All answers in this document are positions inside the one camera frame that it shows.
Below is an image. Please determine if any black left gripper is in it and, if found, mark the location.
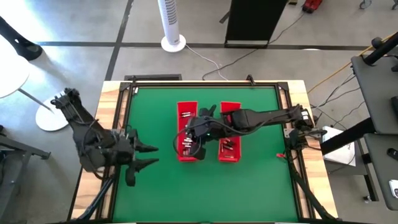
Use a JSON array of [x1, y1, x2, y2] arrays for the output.
[[123, 128, 160, 187]]

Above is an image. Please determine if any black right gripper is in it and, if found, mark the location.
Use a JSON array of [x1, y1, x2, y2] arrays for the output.
[[185, 104, 225, 161]]

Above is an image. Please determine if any red plastic bin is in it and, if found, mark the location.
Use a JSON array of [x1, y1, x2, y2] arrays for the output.
[[217, 101, 243, 163], [176, 100, 200, 162]]

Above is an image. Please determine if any green table mat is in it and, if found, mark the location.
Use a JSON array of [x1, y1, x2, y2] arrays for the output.
[[112, 85, 299, 222]]

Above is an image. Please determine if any black ribbed bar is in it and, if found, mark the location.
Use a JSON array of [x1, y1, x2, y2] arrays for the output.
[[124, 73, 183, 82]]

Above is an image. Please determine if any white tower fan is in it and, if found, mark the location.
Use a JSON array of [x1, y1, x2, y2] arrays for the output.
[[157, 0, 187, 53]]

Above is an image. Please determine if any black standing panel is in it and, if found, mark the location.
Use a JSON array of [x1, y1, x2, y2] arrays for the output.
[[219, 0, 289, 49]]

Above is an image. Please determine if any white flat box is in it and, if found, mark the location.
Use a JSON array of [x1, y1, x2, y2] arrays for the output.
[[322, 126, 357, 167]]

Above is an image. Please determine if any black curved stand leg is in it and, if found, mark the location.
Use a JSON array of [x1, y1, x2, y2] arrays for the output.
[[0, 15, 44, 62]]

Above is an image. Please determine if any red floor tool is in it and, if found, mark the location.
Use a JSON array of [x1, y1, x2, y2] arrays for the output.
[[302, 0, 323, 14]]

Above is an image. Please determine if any grey work table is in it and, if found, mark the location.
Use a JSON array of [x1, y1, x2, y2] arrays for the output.
[[351, 55, 398, 134], [363, 133, 398, 211]]

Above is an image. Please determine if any white smartphone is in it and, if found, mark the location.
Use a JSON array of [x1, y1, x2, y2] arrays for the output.
[[388, 179, 398, 199]]

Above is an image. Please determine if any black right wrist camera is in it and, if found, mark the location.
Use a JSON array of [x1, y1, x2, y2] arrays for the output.
[[201, 121, 225, 141]]

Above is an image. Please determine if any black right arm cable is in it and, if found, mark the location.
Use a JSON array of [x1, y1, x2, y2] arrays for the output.
[[172, 119, 224, 158]]

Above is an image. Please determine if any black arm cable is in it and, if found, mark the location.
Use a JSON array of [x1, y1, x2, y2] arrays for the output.
[[172, 119, 224, 158], [70, 102, 105, 181]]

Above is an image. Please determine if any black table frame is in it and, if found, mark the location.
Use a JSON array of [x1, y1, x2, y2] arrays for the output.
[[104, 80, 312, 224]]

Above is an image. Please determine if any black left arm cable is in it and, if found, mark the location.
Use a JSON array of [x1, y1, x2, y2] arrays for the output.
[[70, 102, 105, 181]]

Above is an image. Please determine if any white power cable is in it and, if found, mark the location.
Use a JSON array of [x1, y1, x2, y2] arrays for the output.
[[185, 44, 229, 81]]

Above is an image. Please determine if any grey metal desk frame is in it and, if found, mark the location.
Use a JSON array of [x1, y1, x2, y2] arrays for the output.
[[0, 126, 51, 224]]

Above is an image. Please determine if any thin black floor cable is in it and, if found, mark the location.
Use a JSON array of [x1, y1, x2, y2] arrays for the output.
[[310, 76, 366, 128]]

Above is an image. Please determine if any white round pedestal table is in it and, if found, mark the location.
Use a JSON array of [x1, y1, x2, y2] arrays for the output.
[[0, 33, 78, 132]]

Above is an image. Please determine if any yellow extension cable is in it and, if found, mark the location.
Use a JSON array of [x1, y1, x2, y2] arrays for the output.
[[307, 30, 398, 94]]

